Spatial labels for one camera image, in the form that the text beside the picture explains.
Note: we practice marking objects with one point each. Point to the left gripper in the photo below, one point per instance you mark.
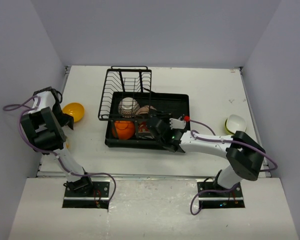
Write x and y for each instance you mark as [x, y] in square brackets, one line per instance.
[67, 120]

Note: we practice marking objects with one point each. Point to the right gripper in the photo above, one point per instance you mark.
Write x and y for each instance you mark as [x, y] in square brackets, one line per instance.
[166, 119]

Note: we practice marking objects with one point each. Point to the yellow bowl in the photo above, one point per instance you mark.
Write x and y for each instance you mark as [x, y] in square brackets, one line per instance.
[75, 110]

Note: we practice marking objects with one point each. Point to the red bowl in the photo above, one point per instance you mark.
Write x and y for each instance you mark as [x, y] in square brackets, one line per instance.
[143, 131]

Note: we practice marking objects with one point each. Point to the pink flower bowl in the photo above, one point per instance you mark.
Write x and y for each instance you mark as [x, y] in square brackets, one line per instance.
[144, 111]

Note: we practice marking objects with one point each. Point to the lime green bowl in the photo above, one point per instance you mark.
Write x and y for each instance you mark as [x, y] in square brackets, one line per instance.
[230, 132]
[236, 123]

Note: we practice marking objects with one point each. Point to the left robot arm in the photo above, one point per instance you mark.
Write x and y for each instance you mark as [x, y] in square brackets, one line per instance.
[42, 129]

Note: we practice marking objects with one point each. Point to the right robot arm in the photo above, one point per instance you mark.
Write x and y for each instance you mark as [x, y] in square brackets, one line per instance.
[244, 155]

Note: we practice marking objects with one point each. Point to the black drip tray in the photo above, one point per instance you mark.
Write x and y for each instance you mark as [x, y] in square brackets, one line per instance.
[166, 105]

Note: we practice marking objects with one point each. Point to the orange bowl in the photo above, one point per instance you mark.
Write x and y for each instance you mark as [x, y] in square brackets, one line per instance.
[123, 130]

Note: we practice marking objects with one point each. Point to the brown patterned bowl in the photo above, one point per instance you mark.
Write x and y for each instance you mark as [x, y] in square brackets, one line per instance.
[127, 107]

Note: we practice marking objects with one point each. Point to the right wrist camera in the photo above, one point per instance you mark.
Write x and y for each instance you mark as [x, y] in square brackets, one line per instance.
[179, 123]

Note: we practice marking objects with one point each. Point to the black wire dish rack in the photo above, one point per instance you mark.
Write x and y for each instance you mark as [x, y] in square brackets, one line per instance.
[127, 78]

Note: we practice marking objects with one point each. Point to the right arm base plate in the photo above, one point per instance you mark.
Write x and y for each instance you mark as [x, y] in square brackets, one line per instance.
[208, 185]

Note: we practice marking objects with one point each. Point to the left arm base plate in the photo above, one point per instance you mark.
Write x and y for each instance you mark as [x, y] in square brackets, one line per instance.
[99, 191]

